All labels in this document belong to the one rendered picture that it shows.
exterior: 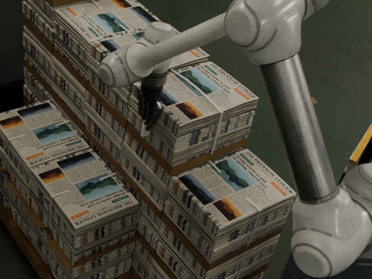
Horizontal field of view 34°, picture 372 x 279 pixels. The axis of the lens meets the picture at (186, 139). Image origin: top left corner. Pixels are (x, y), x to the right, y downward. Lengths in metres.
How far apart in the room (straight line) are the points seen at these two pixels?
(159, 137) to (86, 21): 0.65
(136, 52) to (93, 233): 0.83
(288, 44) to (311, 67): 3.29
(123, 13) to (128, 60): 0.86
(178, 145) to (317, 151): 0.69
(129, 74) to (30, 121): 1.00
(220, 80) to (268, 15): 0.94
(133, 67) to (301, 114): 0.55
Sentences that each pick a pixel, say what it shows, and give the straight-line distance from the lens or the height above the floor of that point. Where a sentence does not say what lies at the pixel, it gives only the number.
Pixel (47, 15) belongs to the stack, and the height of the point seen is 0.99.
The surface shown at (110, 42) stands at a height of 1.07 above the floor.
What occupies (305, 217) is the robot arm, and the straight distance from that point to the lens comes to 1.57.
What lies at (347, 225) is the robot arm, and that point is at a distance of 1.58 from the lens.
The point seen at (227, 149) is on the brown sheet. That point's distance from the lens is 2.30.
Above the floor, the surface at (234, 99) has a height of 1.06.
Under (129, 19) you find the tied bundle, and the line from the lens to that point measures 2.60.
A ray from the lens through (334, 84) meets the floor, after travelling 4.59.
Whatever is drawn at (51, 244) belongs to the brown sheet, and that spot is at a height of 0.39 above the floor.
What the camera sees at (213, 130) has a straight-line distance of 2.17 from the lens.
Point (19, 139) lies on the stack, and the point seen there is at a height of 0.60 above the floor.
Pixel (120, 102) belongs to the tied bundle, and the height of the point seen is 0.93.
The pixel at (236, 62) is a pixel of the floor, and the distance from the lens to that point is 4.52.
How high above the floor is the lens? 2.29
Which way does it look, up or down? 39 degrees down
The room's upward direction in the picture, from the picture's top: 12 degrees clockwise
